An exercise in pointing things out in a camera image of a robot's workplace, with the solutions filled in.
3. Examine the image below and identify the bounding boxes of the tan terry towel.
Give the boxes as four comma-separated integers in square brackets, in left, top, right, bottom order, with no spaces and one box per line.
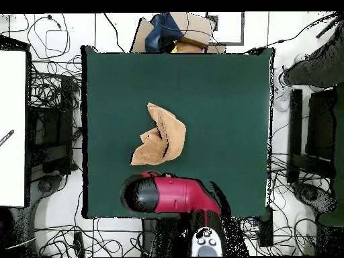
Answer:
[130,101,187,167]

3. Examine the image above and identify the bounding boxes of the grey chair base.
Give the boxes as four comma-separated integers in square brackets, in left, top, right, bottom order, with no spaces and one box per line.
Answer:
[29,174,65,208]

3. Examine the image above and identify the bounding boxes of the black equipment rack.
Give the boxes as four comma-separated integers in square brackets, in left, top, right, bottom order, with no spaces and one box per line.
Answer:
[28,76,75,175]

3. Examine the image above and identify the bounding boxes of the dark green table cloth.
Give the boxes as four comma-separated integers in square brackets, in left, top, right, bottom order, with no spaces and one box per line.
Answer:
[81,45,275,219]

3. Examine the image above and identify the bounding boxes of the black power strip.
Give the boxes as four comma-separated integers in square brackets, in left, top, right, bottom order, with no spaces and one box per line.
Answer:
[258,206,274,247]

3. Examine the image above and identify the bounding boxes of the blue jeans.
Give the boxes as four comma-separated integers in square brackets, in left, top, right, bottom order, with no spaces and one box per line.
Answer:
[145,12,184,53]

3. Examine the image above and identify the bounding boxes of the white board panel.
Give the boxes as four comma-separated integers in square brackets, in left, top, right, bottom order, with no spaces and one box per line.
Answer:
[0,50,27,208]

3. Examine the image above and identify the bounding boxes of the black striped tool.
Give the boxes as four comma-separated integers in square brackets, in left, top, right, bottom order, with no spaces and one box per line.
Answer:
[0,129,15,147]

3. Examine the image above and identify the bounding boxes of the brown cardboard box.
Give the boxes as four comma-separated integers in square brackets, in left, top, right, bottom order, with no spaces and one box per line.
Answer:
[130,11,226,54]

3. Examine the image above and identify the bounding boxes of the black upright bar stand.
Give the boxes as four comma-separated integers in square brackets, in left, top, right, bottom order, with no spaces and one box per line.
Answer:
[286,88,303,184]

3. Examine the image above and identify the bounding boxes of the black chair base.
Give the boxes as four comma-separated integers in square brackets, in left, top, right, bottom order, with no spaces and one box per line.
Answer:
[292,181,337,216]

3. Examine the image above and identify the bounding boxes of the black box unit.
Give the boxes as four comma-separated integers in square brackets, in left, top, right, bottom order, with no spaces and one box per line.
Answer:
[306,89,337,162]

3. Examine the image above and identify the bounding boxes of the dark green covered furniture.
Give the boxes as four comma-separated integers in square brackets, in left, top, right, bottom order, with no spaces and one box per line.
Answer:
[318,83,344,226]

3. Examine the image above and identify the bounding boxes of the person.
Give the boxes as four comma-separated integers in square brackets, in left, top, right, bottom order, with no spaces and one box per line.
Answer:
[273,15,344,112]

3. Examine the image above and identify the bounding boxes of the black rod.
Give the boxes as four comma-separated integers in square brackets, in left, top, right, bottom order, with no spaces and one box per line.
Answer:
[315,18,339,39]

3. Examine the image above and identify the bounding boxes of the grey square floor frame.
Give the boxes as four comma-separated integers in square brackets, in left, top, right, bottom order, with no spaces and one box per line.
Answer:
[205,11,245,46]

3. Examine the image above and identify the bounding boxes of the black looped cable with plug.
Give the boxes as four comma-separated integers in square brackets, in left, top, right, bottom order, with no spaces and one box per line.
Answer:
[26,14,71,60]

